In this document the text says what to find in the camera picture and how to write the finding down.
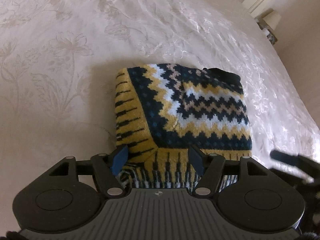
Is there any navy yellow patterned knit sweater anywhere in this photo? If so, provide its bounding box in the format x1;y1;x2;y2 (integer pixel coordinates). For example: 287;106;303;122
115;63;252;190

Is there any cream floral bedspread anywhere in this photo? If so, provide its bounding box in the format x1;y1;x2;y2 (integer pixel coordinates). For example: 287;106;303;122
1;0;319;234

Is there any cream bedside lamp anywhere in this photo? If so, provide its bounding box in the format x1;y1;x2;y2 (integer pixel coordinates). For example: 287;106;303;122
263;11;281;30

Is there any white right nightstand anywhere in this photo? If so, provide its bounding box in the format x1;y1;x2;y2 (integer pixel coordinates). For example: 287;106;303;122
255;8;275;37

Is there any picture frame on right nightstand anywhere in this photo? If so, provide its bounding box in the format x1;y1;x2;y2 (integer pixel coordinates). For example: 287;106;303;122
267;33;278;46

